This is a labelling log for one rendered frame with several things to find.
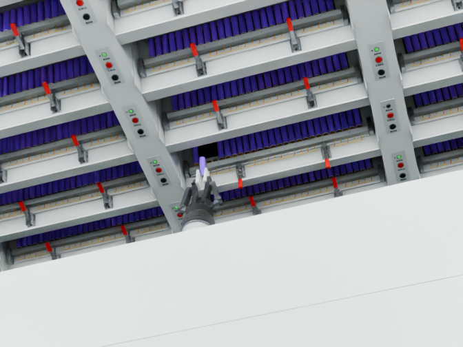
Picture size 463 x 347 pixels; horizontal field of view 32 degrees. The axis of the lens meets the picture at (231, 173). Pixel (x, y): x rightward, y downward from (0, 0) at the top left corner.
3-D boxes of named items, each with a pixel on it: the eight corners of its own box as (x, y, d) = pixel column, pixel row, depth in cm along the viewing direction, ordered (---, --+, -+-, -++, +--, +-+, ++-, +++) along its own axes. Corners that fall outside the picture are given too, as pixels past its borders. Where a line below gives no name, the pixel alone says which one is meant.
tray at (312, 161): (382, 155, 245) (379, 141, 236) (190, 199, 255) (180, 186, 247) (368, 99, 254) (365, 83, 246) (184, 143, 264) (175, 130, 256)
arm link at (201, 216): (176, 225, 215) (178, 211, 220) (187, 250, 220) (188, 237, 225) (209, 217, 214) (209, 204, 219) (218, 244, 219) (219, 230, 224)
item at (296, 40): (357, 48, 220) (351, 18, 208) (146, 102, 230) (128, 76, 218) (344, -10, 229) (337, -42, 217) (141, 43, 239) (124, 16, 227)
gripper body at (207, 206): (209, 207, 219) (211, 187, 227) (179, 214, 220) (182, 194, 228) (218, 228, 223) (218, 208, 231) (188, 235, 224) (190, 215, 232)
